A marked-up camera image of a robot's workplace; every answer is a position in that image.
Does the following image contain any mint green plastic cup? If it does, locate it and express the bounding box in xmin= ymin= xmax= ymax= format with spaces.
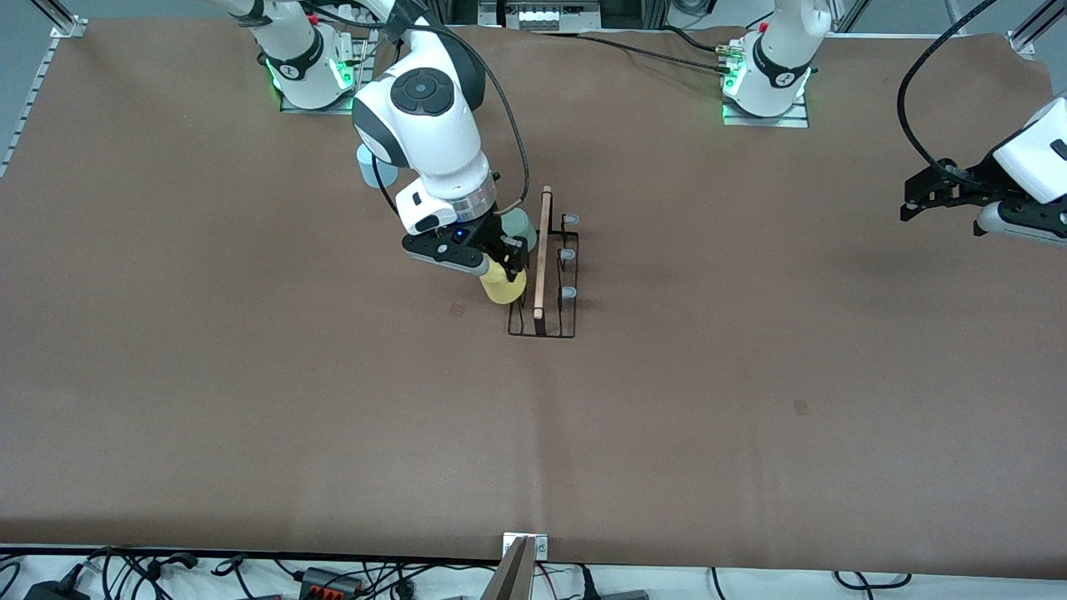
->
xmin=498 ymin=207 xmax=539 ymax=253

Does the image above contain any yellow plastic cup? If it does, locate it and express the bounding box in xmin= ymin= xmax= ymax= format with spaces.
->
xmin=478 ymin=258 xmax=528 ymax=306

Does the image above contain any black wire cup holder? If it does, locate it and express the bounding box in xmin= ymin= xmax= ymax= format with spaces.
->
xmin=507 ymin=185 xmax=581 ymax=339

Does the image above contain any light blue plastic cup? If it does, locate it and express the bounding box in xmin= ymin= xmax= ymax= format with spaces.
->
xmin=356 ymin=143 xmax=399 ymax=190

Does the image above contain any aluminium corner profile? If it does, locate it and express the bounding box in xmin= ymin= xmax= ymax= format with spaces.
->
xmin=1007 ymin=0 xmax=1067 ymax=56

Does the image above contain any brown table cover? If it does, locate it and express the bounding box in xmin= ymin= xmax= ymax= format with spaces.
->
xmin=0 ymin=17 xmax=1067 ymax=580

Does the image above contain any white power strip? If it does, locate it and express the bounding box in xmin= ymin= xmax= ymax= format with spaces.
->
xmin=479 ymin=0 xmax=601 ymax=33

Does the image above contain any black and orange connector block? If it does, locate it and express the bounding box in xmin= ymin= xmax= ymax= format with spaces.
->
xmin=300 ymin=567 xmax=364 ymax=598

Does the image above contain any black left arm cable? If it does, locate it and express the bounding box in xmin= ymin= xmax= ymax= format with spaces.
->
xmin=897 ymin=0 xmax=998 ymax=189

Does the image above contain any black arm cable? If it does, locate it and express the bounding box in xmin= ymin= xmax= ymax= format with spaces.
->
xmin=897 ymin=0 xmax=998 ymax=189
xmin=371 ymin=17 xmax=532 ymax=219

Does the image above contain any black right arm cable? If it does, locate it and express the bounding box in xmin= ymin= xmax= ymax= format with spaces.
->
xmin=371 ymin=17 xmax=532 ymax=219

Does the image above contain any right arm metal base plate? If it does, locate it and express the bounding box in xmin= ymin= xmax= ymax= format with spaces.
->
xmin=279 ymin=29 xmax=373 ymax=116

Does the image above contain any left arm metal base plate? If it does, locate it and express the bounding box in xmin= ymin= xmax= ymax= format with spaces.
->
xmin=722 ymin=92 xmax=811 ymax=128

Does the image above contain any black cable on table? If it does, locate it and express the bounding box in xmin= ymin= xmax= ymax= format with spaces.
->
xmin=533 ymin=25 xmax=736 ymax=78

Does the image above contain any small aluminium edge bracket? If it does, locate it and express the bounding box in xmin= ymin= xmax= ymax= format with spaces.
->
xmin=503 ymin=533 xmax=549 ymax=561

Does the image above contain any grey wedge-shaped post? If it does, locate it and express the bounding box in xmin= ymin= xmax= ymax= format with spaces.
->
xmin=479 ymin=536 xmax=535 ymax=600

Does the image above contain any perforated aluminium rail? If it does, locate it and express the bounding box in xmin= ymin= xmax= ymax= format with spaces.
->
xmin=0 ymin=18 xmax=88 ymax=180

